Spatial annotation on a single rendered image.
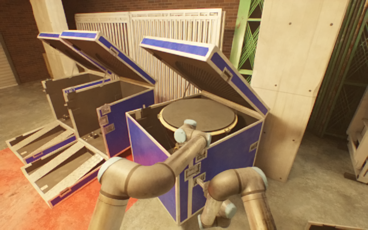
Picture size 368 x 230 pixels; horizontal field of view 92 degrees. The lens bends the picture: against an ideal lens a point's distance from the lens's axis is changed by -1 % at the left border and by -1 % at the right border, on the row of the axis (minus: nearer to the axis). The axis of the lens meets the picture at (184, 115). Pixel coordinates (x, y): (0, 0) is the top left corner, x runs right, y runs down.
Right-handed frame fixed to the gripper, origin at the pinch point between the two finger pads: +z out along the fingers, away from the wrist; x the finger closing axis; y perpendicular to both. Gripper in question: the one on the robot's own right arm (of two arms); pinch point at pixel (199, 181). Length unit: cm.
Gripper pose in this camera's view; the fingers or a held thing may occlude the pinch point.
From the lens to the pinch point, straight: 153.3
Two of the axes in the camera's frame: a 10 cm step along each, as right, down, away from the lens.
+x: 0.0, 8.9, 4.6
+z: -6.0, -3.7, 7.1
